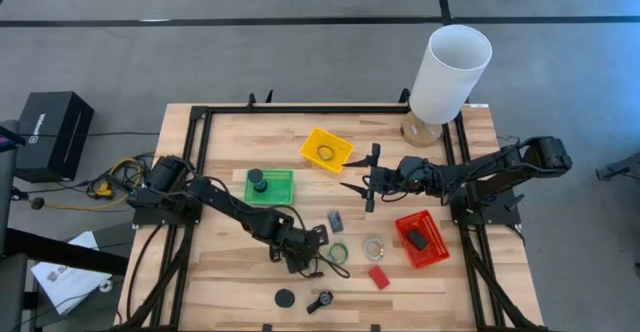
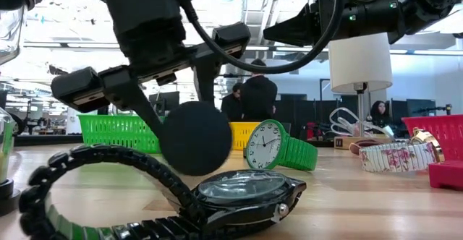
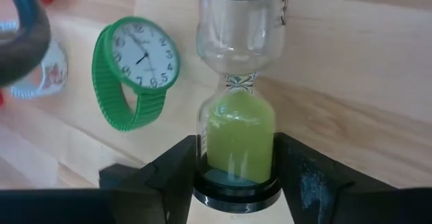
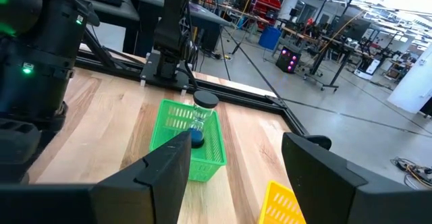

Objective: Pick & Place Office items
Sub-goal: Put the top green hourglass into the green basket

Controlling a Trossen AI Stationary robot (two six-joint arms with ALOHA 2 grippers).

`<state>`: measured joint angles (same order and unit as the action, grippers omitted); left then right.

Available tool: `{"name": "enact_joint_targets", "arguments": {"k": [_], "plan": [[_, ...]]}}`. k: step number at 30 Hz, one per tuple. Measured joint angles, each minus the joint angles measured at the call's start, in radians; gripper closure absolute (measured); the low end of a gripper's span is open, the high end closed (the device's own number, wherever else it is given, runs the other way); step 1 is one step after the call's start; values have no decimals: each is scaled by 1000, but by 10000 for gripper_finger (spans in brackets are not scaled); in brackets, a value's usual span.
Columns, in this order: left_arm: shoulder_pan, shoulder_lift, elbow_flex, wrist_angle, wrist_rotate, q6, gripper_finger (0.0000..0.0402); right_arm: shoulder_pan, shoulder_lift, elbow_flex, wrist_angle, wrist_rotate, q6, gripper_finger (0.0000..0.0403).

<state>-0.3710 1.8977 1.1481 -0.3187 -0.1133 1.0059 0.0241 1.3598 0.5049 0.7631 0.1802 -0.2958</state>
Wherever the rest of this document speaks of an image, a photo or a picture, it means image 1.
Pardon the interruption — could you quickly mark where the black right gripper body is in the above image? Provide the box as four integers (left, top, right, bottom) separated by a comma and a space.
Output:
365, 143, 404, 213

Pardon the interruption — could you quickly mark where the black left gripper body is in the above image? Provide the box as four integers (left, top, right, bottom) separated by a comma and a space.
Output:
269, 223, 331, 279

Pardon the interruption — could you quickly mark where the green wristwatch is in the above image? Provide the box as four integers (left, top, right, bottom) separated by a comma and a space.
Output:
327, 242, 350, 266

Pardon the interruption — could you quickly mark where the black wristwatch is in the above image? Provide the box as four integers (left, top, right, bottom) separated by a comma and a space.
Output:
305, 290, 335, 315

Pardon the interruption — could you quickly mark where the white floral band wristwatch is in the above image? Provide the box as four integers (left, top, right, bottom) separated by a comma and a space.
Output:
363, 237, 385, 262

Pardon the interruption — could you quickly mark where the red rectangular block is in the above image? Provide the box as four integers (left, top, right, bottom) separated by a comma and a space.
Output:
368, 265, 391, 291

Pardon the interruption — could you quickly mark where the small grey office item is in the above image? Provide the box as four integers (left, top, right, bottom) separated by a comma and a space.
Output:
327, 210, 345, 234

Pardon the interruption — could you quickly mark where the small black office item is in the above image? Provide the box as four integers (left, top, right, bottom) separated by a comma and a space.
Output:
404, 228, 430, 252

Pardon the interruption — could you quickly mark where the yellow plastic basket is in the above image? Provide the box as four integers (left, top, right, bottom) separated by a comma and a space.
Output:
298, 126, 355, 175

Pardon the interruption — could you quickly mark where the green plastic basket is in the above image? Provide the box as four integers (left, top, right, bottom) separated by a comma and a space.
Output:
243, 168, 295, 207

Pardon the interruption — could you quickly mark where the red plastic basket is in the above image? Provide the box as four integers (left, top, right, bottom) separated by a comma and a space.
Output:
394, 209, 451, 270

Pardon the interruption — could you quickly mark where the hourglass with blue sand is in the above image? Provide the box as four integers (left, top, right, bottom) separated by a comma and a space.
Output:
247, 167, 269, 194

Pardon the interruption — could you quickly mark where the white shade wooden table lamp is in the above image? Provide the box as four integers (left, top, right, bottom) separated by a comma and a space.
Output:
399, 24, 494, 148

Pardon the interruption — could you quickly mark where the white printed paper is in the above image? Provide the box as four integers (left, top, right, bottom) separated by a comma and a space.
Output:
30, 230, 114, 316

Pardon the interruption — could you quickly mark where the black stand leg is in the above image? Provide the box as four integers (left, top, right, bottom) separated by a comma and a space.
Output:
594, 150, 640, 182

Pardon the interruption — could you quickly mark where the black cardboard box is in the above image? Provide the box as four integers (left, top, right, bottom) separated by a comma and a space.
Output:
14, 90, 96, 184

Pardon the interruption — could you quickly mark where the black aluminium rig frame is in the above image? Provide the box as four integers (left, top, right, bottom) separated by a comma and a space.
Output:
119, 89, 546, 332

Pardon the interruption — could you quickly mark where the yellow floor cable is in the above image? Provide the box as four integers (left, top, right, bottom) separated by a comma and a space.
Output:
43, 156, 147, 212

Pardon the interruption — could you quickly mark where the black floor cable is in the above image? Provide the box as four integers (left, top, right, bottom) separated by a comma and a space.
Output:
17, 130, 161, 139

